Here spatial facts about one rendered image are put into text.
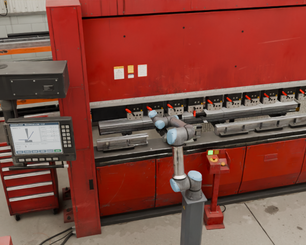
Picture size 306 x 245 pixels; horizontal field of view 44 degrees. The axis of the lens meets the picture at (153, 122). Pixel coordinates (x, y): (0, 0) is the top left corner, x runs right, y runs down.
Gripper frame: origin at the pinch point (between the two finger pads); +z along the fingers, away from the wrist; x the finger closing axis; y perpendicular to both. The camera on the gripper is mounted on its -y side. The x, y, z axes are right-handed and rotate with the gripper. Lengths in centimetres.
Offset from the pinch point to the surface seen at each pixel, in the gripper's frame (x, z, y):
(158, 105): -15.1, -25.3, -8.9
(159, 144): -12.6, 11.9, 10.9
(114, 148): -21, -12, 48
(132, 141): -21.6, -4.1, 30.0
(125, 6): -23, -120, -30
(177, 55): -12, -59, -47
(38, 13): -457, -19, 9
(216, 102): -1, 5, -58
